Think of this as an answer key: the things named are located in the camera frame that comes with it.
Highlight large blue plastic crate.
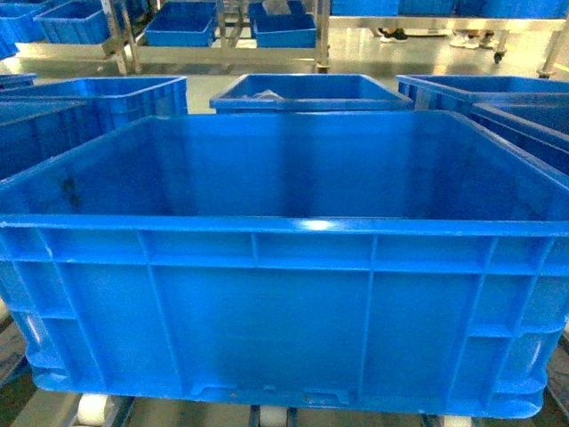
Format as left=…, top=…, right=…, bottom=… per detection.
left=1, top=111, right=568, bottom=418

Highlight blue crate far shelf right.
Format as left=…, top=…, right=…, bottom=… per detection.
left=247, top=1, right=317, bottom=49

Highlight blue crate shelf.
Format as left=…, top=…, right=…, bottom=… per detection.
left=34, top=1, right=110, bottom=44
left=247, top=1, right=317, bottom=49
left=144, top=1, right=218, bottom=47

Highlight blue crate far shelf centre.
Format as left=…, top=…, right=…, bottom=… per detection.
left=144, top=1, right=218, bottom=47

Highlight blue crate far shelf left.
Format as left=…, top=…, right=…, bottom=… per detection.
left=34, top=1, right=110, bottom=44

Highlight metal roller shelf rack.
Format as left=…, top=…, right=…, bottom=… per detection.
left=1, top=304, right=568, bottom=426

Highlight blue crate centre behind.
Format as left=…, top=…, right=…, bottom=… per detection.
left=210, top=74, right=414, bottom=114

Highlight blue crate near left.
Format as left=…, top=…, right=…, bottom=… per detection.
left=1, top=101, right=102, bottom=179

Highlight blue crate near right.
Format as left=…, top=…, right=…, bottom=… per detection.
left=471, top=103, right=568, bottom=175

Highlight far metal shelf frame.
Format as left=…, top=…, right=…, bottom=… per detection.
left=100, top=1, right=568, bottom=78

